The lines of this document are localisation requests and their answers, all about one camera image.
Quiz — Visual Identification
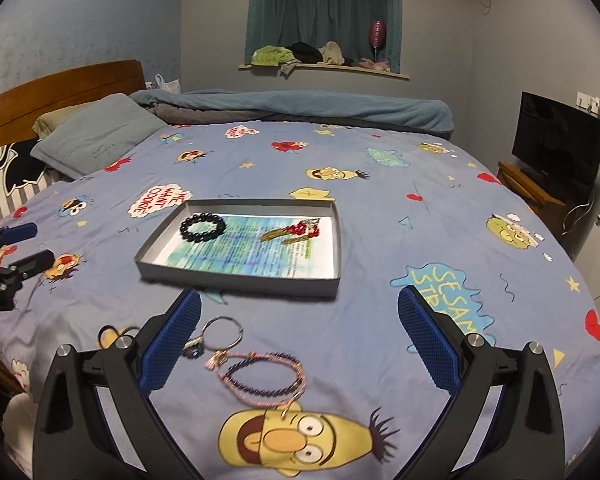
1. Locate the blue folded duvet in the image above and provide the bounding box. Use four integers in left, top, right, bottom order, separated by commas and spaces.
131, 89, 454, 136

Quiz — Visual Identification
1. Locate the white plastic bag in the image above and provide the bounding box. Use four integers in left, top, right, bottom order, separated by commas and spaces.
155, 74, 182, 94

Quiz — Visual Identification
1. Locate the silver bangle with charm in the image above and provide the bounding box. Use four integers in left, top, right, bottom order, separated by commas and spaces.
182, 315, 244, 360

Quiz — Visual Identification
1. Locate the pink cloth on sill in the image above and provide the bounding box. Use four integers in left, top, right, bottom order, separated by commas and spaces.
358, 58, 391, 73

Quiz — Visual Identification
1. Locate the blue cartoon bed sheet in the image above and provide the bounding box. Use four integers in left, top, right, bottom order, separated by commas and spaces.
0, 122, 600, 479

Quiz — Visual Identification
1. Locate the olive green pillow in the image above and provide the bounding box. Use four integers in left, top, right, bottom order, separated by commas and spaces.
32, 103, 90, 139

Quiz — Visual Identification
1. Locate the black bead bracelet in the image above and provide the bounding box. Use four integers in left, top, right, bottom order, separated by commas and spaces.
178, 212, 229, 244

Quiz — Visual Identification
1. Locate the printed blue paper sheet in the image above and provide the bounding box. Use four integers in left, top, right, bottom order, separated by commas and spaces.
151, 214, 337, 278

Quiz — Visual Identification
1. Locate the black television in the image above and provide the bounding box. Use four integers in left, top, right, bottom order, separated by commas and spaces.
512, 92, 600, 202

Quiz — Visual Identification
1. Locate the wooden headboard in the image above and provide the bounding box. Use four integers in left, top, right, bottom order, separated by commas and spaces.
0, 60, 145, 146

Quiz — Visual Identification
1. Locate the striped black white pillow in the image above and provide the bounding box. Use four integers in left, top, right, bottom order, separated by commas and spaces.
0, 138, 61, 221

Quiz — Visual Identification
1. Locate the dark teal curtain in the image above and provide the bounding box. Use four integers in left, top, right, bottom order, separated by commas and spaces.
244, 0, 403, 73

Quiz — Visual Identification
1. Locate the grey shallow cardboard tray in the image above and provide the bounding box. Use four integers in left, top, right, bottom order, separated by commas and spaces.
134, 198, 341, 300

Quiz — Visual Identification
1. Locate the red bead gold tassel jewelry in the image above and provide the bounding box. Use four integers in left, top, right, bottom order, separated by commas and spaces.
260, 219, 320, 245

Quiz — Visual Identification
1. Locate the wooden window sill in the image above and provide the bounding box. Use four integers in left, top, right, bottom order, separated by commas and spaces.
237, 63, 411, 81

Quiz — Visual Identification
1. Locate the green cloth on sill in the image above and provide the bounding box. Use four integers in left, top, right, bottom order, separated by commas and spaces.
250, 46, 296, 67

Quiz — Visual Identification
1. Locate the grey blue pillow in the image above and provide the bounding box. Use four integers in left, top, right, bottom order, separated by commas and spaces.
31, 93, 166, 180

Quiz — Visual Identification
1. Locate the wooden tv stand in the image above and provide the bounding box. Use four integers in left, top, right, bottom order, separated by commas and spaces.
496, 162, 569, 240

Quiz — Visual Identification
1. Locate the pink balloon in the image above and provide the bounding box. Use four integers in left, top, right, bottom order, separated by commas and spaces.
368, 20, 387, 61

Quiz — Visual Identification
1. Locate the black cloth on sill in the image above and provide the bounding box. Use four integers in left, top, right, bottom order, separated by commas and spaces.
287, 41, 324, 64

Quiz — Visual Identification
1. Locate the beige cloth on sill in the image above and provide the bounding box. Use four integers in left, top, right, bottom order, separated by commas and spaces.
318, 40, 346, 66

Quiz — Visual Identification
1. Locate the white wall power strip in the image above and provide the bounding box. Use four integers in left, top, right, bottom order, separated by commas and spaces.
576, 91, 600, 118

